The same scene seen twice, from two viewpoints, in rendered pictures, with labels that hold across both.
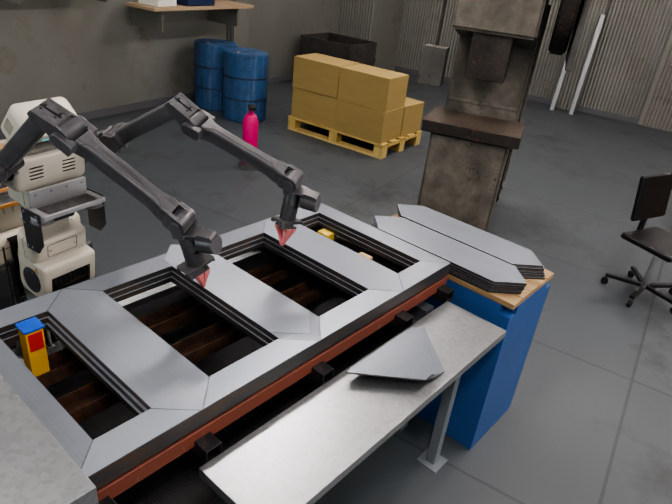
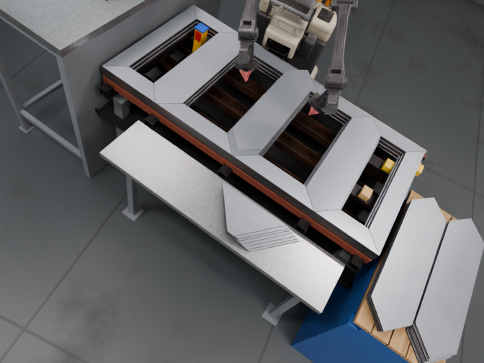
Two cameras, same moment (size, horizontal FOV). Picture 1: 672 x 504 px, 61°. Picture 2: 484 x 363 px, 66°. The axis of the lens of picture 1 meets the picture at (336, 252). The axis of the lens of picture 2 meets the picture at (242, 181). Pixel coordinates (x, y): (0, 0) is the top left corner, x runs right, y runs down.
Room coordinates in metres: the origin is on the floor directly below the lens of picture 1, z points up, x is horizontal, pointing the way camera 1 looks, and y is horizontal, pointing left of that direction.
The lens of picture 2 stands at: (1.08, -0.93, 2.24)
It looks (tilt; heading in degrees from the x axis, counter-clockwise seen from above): 57 degrees down; 65
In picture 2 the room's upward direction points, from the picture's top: 24 degrees clockwise
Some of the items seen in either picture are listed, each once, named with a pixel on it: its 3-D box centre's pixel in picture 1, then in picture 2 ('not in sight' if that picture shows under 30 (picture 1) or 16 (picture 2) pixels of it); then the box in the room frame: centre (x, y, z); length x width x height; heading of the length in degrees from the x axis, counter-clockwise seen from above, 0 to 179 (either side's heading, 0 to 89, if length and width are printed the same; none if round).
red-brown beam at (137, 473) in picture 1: (307, 354); (234, 159); (1.46, 0.05, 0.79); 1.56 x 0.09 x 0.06; 142
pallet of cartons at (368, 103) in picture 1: (358, 101); not in sight; (6.52, -0.04, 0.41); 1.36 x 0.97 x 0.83; 62
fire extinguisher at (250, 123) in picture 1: (250, 137); not in sight; (5.14, 0.91, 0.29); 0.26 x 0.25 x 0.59; 61
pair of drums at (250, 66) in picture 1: (230, 79); not in sight; (6.96, 1.51, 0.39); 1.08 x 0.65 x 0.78; 63
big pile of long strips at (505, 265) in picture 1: (453, 245); (428, 270); (2.31, -0.52, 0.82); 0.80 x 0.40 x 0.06; 52
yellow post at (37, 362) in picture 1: (35, 354); (199, 43); (1.32, 0.86, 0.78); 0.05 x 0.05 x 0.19; 52
